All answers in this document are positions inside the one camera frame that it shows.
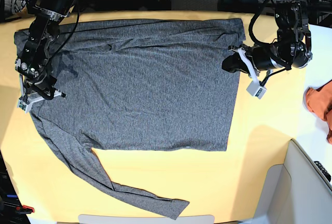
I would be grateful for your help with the red black clamp left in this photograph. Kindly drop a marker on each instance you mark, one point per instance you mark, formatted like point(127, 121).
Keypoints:
point(24, 209)

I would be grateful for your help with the black round arm base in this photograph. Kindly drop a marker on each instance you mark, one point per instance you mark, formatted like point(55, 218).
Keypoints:
point(239, 6)

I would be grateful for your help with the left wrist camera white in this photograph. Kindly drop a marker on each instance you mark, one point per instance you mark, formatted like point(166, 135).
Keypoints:
point(256, 90)

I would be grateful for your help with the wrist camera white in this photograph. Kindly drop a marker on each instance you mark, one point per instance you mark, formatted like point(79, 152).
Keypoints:
point(26, 107)
point(256, 90)

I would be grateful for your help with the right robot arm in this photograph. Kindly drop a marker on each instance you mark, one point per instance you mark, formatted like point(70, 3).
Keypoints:
point(34, 61)

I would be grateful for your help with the white storage bin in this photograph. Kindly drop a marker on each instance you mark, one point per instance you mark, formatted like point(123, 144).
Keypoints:
point(295, 191)

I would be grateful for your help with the black remote on bin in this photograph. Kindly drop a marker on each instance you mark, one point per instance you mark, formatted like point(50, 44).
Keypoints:
point(323, 170)

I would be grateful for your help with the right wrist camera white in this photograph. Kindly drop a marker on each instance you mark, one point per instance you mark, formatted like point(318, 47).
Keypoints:
point(26, 107)

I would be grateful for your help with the grey long-sleeve shirt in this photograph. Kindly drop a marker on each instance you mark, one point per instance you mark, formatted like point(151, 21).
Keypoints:
point(140, 85)

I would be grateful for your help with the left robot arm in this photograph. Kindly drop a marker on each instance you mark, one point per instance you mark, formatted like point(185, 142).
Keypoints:
point(292, 47)

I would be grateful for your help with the yellow table cloth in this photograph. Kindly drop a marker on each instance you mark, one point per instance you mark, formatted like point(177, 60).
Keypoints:
point(226, 184)

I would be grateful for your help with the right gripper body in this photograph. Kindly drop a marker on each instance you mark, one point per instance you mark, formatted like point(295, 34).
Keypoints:
point(44, 89)

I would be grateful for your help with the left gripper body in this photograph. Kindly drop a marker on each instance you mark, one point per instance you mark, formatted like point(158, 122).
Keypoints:
point(258, 57)

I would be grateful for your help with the orange cloth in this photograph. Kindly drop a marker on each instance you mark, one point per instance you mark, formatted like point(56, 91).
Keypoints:
point(318, 101)

